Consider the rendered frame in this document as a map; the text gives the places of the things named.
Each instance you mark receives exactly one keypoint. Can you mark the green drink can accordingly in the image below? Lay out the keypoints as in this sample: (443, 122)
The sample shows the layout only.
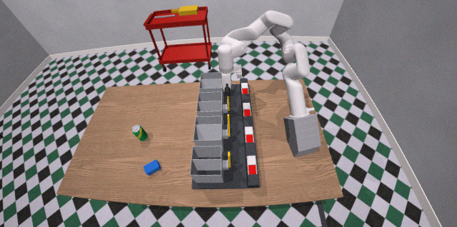
(139, 132)

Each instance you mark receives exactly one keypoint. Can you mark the blue plastic box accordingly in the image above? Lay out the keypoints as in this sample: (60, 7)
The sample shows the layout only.
(152, 167)

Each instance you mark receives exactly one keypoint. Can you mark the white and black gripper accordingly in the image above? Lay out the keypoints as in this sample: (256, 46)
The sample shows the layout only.
(226, 83)

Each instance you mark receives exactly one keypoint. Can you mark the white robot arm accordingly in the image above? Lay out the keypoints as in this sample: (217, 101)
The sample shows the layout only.
(277, 23)

